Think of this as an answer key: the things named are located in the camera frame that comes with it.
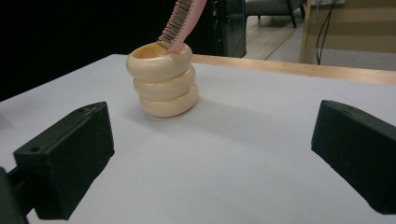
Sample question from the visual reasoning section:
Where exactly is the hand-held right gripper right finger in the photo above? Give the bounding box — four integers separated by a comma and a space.
310, 99, 396, 216

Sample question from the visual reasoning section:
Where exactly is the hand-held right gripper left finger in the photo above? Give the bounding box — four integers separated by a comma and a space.
13, 101, 116, 221

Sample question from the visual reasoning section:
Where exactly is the cream ringed holder cup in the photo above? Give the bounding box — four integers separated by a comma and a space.
125, 41, 200, 119

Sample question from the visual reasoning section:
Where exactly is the pink hairbrush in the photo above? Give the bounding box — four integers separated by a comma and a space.
155, 0, 208, 52

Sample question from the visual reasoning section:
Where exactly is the black curtain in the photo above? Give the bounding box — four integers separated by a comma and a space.
0, 0, 248, 103

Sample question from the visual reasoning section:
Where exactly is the light wooden cabinet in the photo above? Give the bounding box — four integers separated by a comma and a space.
298, 0, 396, 63

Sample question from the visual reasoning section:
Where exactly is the grey chair with black legs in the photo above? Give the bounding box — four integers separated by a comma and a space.
246, 0, 307, 29

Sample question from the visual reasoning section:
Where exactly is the black power cable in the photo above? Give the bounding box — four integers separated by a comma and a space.
316, 0, 339, 65

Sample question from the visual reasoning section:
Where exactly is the white wall power outlet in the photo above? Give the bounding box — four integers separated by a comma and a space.
311, 0, 346, 6

